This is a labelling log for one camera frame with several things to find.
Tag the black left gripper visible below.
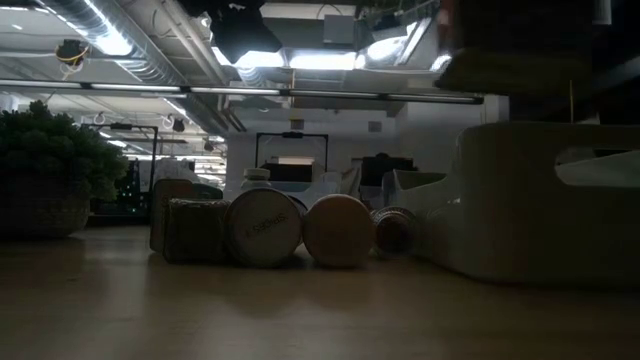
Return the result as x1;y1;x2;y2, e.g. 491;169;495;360
177;0;284;66

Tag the square glass jar silver lid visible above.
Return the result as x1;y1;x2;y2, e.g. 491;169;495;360
162;198;232;265
239;167;274;194

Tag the yellow-lidded spice jar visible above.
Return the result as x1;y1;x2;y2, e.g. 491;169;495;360
223;187;304;269

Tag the dark spice tin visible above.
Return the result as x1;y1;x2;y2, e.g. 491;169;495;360
148;178;196;254

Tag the purple-label spice jar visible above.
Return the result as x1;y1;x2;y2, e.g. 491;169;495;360
302;193;376;269

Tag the small glass spice jar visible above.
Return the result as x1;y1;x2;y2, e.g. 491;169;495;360
370;206;419;259

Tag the red-lidded spice tin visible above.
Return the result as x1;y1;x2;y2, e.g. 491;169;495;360
435;0;594;96

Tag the ceiling light panel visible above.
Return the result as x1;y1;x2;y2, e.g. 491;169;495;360
232;47;286;70
288;51;357;71

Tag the long ceiling light bar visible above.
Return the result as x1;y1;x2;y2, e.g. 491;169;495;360
0;78;485;106

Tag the black monitor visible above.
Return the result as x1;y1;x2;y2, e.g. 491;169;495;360
359;152;419;189

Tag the green artificial potted plant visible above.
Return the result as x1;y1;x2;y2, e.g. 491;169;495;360
0;99;130;239

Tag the light grey plastic bin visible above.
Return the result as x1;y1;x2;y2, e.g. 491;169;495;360
389;122;640;289

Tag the corrugated silver air duct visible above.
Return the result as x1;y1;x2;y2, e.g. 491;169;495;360
42;0;187;87

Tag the black workstation frame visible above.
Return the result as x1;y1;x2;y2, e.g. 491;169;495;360
254;131;330;184
82;123;160;191

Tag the hanging yellow cable reel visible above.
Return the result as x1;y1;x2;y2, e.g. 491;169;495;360
53;38;91;69

